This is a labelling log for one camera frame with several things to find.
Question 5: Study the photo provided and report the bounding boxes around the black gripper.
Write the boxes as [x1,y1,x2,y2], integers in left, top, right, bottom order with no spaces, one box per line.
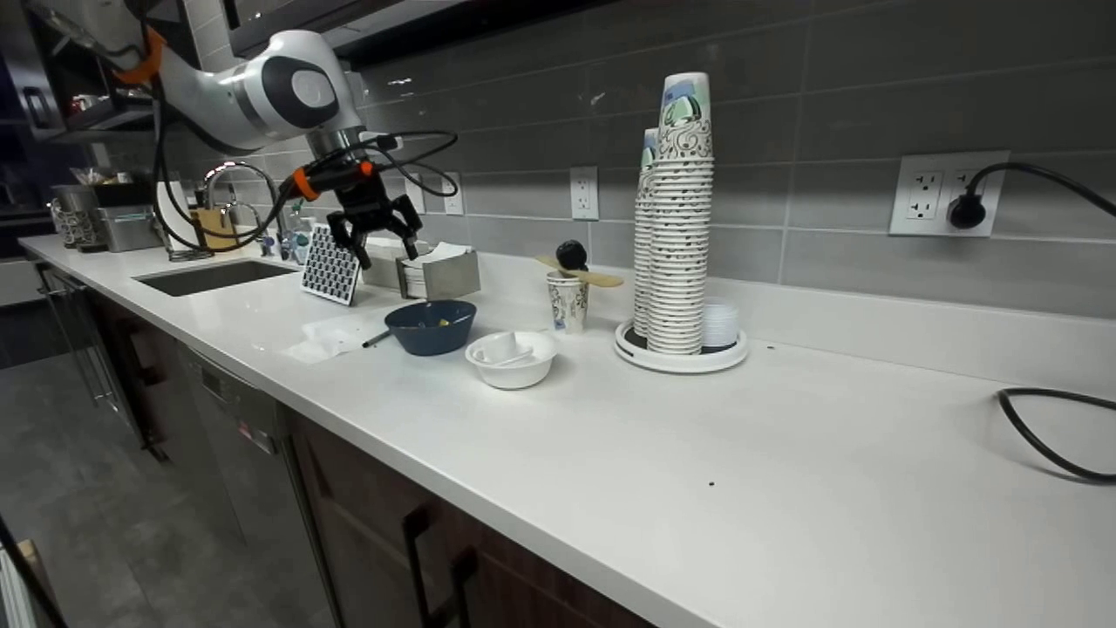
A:
[324,172,427,272]

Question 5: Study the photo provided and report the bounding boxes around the dark blue bowl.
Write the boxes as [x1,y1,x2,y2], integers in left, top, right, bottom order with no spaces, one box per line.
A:
[381,297,480,358]

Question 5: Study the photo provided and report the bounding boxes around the white small bowl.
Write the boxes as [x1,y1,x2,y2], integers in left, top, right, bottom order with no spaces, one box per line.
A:
[459,327,561,393]

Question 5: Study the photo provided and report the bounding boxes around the black white calibration board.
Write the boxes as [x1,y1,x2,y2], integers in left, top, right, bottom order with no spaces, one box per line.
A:
[300,219,367,311]

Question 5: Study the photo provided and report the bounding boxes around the metal napkin holder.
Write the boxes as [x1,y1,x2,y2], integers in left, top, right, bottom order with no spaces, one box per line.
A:
[363,233,485,302]

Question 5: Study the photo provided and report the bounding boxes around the clear plastic sheet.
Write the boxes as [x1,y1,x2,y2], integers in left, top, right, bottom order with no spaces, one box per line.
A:
[277,313,374,366]

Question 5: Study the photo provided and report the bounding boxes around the chrome arched faucet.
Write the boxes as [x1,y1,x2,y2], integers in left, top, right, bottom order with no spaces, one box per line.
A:
[188,157,286,255]

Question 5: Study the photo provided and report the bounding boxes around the brown sponge holder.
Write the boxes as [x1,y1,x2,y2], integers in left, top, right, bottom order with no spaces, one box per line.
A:
[188,204,244,255]

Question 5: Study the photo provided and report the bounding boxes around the steel sink basin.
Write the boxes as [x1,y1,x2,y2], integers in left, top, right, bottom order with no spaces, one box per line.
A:
[134,255,300,301]

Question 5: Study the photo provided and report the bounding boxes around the black round ball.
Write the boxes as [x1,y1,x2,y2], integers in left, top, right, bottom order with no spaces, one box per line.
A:
[554,236,593,274]

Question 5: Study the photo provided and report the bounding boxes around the small glass jar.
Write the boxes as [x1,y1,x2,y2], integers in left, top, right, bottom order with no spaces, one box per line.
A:
[544,269,593,335]

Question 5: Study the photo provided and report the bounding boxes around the wooden stir sticks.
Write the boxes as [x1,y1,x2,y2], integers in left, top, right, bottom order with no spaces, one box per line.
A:
[537,262,628,292]

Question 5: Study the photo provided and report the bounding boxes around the metal countertop appliance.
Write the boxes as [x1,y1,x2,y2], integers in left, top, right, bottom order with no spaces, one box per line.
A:
[45,172,163,255]

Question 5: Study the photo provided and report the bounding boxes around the short paper cup stack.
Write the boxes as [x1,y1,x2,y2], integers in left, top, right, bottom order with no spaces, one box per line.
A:
[630,127,670,349]

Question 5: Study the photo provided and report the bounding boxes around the tall paper cup stack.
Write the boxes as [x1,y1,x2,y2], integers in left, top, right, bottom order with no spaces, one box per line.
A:
[643,70,717,356]

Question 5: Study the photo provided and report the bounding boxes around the white round tray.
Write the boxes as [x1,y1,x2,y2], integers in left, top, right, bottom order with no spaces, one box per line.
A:
[610,316,754,379]

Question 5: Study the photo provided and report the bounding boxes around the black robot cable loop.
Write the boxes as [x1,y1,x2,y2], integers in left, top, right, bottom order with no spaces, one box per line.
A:
[367,127,464,204]

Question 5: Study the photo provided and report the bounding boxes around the orange sleeved cable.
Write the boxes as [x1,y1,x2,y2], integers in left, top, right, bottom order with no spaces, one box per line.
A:
[113,23,382,204]

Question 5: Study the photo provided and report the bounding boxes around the silver drawer handle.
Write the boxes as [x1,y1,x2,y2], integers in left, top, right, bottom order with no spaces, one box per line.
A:
[232,414,286,459]

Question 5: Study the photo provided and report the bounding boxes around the white double wall outlet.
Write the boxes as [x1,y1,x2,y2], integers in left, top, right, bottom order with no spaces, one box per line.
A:
[887,151,1010,243]

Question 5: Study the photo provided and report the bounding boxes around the black plug with cable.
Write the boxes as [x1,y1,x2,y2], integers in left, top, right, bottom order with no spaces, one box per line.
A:
[943,157,1116,233]

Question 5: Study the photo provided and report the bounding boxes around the black cable on counter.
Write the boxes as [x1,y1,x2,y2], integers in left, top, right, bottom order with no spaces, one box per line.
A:
[995,385,1116,487]

